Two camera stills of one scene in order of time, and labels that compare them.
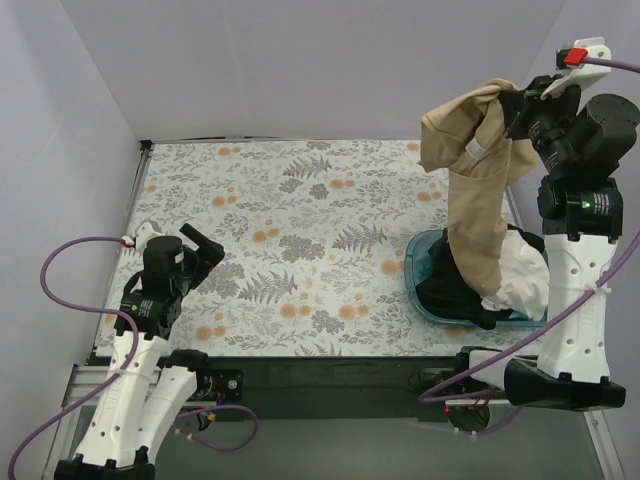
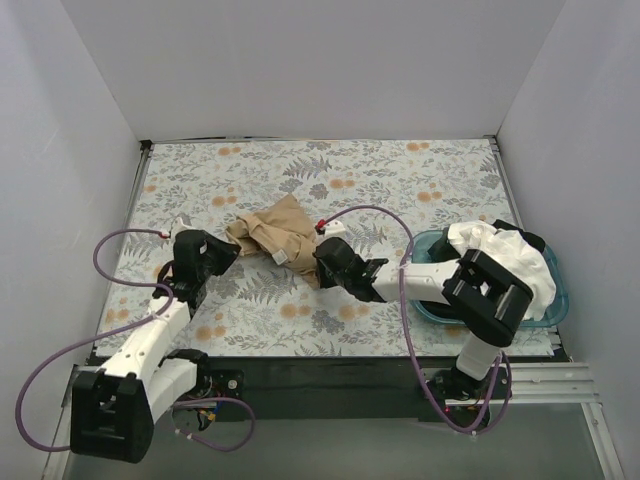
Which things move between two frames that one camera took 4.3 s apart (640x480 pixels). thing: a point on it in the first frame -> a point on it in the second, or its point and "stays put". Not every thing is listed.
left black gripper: [201, 250] -> [220, 252]
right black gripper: [516, 113] -> [322, 257]
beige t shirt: [466, 137] -> [282, 231]
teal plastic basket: [418, 270] stays put
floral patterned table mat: [315, 235] stays put
